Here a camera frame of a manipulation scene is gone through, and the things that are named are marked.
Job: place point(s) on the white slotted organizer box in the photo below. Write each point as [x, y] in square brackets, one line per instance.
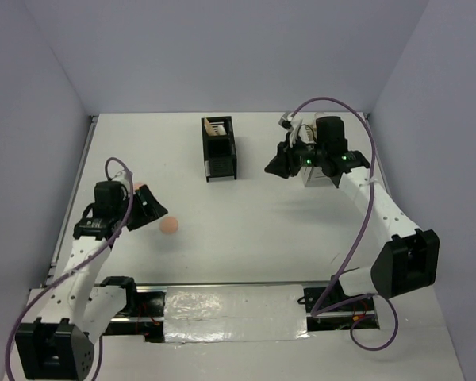
[311, 176]

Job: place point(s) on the beige gold cosmetic tube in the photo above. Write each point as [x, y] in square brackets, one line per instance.
[207, 126]

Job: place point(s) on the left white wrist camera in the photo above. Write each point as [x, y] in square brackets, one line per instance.
[124, 177]

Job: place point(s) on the silver taped panel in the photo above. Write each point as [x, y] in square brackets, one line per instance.
[234, 314]

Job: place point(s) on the black slotted organizer box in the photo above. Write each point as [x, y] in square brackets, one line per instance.
[219, 152]

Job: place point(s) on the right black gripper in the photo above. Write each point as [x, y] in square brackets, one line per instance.
[285, 159]

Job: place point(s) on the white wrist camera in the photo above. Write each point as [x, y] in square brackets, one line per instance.
[124, 177]
[291, 125]

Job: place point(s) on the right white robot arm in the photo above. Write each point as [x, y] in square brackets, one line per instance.
[408, 255]

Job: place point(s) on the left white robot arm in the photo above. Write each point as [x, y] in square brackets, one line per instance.
[59, 343]

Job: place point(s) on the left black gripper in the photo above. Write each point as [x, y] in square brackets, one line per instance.
[148, 212]

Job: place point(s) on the white gold egg bottle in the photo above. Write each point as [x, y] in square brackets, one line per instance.
[218, 130]

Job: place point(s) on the peach round makeup sponge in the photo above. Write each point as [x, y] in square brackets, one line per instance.
[169, 225]

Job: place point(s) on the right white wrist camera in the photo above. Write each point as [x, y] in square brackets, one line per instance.
[291, 125]

